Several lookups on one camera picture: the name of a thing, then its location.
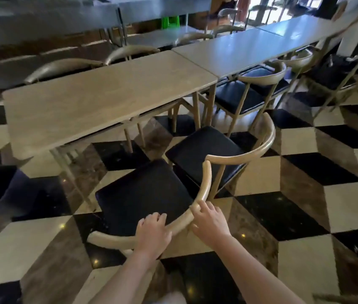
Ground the light wooden table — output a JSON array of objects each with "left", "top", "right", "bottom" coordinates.
[
  {"left": 2, "top": 50, "right": 219, "bottom": 216},
  {"left": 172, "top": 27, "right": 336, "bottom": 127},
  {"left": 256, "top": 14, "right": 354, "bottom": 38}
]

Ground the dark round seat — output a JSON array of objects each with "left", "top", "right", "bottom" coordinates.
[{"left": 0, "top": 165, "right": 42, "bottom": 220}]

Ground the person's left forearm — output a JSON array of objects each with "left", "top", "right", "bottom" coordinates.
[{"left": 89, "top": 249, "right": 162, "bottom": 304}]

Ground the wooden chair with black seat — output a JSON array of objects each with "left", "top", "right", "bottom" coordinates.
[
  {"left": 104, "top": 45, "right": 161, "bottom": 66},
  {"left": 216, "top": 8, "right": 243, "bottom": 26},
  {"left": 23, "top": 58, "right": 104, "bottom": 85},
  {"left": 87, "top": 160, "right": 213, "bottom": 258},
  {"left": 165, "top": 112, "right": 276, "bottom": 200},
  {"left": 174, "top": 32, "right": 214, "bottom": 48},
  {"left": 213, "top": 61, "right": 288, "bottom": 137},
  {"left": 212, "top": 24, "right": 246, "bottom": 38},
  {"left": 304, "top": 53, "right": 358, "bottom": 119},
  {"left": 248, "top": 48, "right": 314, "bottom": 109}
]

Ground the green plastic stool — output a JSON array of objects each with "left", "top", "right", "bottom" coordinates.
[{"left": 161, "top": 16, "right": 181, "bottom": 29}]

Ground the person's right forearm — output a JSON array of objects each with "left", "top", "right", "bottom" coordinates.
[{"left": 220, "top": 236, "right": 307, "bottom": 304}]

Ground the person's left hand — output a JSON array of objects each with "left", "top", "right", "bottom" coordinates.
[{"left": 134, "top": 213, "right": 172, "bottom": 259}]

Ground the stainless steel counter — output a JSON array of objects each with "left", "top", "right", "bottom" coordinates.
[
  {"left": 96, "top": 0, "right": 213, "bottom": 26},
  {"left": 0, "top": 0, "right": 124, "bottom": 49}
]

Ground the person's right hand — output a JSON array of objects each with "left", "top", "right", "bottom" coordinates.
[{"left": 189, "top": 201, "right": 233, "bottom": 248}]

